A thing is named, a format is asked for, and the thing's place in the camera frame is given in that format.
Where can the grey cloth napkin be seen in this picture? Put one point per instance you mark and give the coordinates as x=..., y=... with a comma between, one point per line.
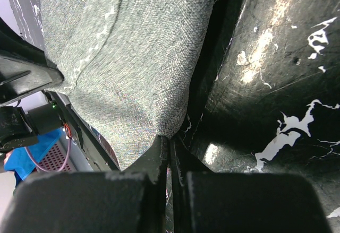
x=127, y=64

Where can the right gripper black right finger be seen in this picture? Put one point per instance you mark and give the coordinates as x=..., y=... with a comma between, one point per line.
x=205, y=201

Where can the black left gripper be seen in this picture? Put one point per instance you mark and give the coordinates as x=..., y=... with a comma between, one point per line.
x=24, y=71

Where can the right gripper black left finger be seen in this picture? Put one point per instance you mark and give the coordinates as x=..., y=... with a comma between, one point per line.
x=132, y=200

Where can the blue cloth scrap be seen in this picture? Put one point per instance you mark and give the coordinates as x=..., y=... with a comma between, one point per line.
x=23, y=161

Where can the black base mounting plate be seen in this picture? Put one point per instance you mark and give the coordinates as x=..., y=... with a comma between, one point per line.
x=87, y=153

